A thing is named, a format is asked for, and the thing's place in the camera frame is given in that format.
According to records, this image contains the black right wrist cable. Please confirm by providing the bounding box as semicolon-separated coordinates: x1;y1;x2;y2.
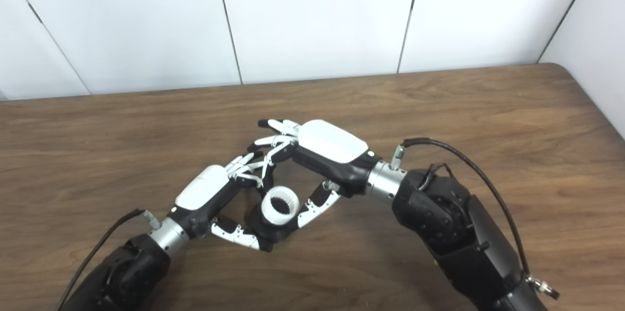
390;138;561;300

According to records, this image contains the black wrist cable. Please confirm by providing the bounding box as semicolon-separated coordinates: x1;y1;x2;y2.
390;138;561;300
56;208;162;311

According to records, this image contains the white plastic ring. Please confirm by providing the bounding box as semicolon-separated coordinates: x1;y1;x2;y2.
261;186;299;226

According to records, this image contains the round black plastic part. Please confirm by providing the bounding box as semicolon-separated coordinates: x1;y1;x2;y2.
246;204;298;244

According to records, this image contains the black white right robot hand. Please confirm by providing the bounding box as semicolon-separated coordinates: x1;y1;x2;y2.
248;119;376;228

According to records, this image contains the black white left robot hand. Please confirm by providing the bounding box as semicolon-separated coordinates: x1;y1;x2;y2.
168;151;274;253

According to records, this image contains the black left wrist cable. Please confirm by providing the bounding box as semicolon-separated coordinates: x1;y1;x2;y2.
56;208;162;311

